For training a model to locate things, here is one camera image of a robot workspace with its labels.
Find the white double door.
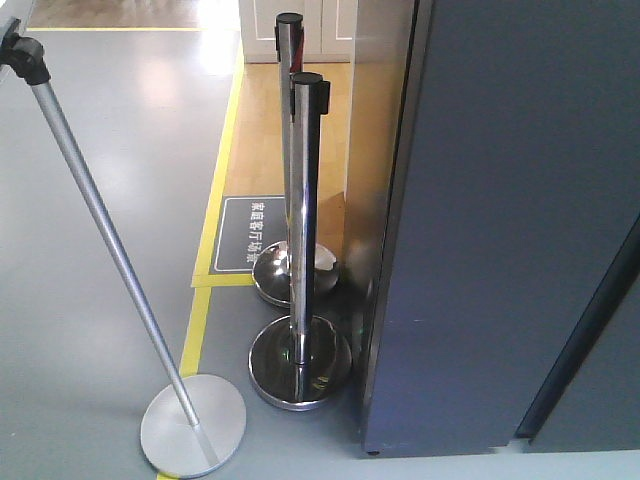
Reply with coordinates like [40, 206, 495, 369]
[238, 0, 357, 65]

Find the chrome stanchion far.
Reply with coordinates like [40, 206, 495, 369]
[252, 12, 339, 308]

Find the dark grey fridge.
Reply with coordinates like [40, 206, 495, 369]
[344, 1, 639, 457]

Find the chrome stanchion near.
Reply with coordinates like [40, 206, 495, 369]
[248, 72, 352, 412]

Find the chrome stanchion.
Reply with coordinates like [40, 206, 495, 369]
[252, 12, 339, 308]
[248, 72, 352, 412]

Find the silver sign stand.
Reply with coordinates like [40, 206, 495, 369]
[1, 15, 246, 479]

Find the grey floor sign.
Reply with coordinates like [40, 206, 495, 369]
[210, 195, 286, 274]

